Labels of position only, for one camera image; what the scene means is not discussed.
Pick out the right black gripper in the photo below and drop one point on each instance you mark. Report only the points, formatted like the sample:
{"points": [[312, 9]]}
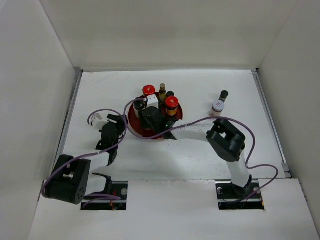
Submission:
{"points": [[148, 125]]}

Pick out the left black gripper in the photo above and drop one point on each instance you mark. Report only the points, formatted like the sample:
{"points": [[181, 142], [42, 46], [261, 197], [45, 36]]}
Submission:
{"points": [[120, 124]]}

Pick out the black-cap spice bottle front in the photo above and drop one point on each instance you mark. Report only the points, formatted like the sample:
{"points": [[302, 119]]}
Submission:
{"points": [[139, 105]]}

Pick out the black-cap spice bottle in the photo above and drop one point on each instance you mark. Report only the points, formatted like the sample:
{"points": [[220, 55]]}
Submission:
{"points": [[139, 105], [170, 94]]}

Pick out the tall amber gold-cap bottle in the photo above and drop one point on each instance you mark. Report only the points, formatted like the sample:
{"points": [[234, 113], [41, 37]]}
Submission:
{"points": [[162, 93]]}

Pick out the red-lid sauce jar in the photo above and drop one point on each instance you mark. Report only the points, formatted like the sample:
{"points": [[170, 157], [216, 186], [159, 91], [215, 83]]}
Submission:
{"points": [[171, 104], [148, 90]]}

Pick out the small black-cap dark bottle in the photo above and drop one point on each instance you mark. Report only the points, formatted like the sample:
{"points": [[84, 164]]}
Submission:
{"points": [[223, 95]]}

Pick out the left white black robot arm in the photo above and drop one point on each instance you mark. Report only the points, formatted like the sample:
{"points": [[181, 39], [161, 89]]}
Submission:
{"points": [[69, 178]]}

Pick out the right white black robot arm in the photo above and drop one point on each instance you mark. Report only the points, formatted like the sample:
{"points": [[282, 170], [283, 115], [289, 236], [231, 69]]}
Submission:
{"points": [[226, 140]]}

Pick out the round red lacquer tray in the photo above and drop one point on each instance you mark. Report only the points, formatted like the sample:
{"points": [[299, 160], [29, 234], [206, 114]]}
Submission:
{"points": [[134, 125]]}

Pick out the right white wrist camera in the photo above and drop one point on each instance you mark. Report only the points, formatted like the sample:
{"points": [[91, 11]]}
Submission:
{"points": [[152, 101]]}

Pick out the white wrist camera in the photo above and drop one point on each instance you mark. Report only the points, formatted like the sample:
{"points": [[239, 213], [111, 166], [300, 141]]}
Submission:
{"points": [[152, 101], [97, 121]]}

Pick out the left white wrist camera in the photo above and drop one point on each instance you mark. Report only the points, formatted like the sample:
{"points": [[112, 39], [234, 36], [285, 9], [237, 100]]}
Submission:
{"points": [[97, 121]]}

